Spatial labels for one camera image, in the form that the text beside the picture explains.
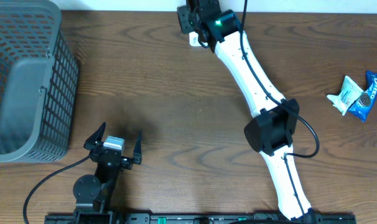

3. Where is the grey plastic basket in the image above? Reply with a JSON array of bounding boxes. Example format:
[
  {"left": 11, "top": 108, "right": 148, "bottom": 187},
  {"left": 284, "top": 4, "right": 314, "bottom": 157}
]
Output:
[{"left": 0, "top": 1, "right": 79, "bottom": 163}]

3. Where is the white barcode scanner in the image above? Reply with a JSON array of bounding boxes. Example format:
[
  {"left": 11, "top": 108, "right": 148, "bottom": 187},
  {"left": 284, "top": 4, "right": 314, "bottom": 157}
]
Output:
[{"left": 189, "top": 32, "right": 206, "bottom": 47}]

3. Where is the blue Oreo cookie pack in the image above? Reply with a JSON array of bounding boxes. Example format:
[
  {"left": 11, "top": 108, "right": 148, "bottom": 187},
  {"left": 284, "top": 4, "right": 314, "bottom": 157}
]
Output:
[{"left": 349, "top": 70, "right": 377, "bottom": 122}]

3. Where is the mint green wipes pack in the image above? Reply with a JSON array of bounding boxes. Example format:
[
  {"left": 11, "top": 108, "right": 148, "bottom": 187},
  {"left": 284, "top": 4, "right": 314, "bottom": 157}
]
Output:
[{"left": 327, "top": 75, "right": 364, "bottom": 116}]

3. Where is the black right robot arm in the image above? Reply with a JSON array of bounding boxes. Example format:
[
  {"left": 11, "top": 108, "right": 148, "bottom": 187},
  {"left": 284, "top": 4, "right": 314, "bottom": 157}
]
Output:
[{"left": 177, "top": 1, "right": 316, "bottom": 223}]

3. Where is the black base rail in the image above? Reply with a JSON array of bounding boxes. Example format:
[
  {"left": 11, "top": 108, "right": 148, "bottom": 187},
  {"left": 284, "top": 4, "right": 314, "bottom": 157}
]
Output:
[{"left": 44, "top": 213, "right": 357, "bottom": 224}]

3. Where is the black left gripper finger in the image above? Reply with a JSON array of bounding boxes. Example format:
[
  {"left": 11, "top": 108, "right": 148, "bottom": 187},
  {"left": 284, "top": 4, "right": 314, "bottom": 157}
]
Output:
[
  {"left": 133, "top": 131, "right": 142, "bottom": 157},
  {"left": 83, "top": 122, "right": 106, "bottom": 150}
]

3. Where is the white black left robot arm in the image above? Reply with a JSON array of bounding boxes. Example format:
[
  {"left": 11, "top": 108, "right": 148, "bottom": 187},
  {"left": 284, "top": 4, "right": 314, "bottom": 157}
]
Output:
[{"left": 73, "top": 123, "right": 142, "bottom": 224}]

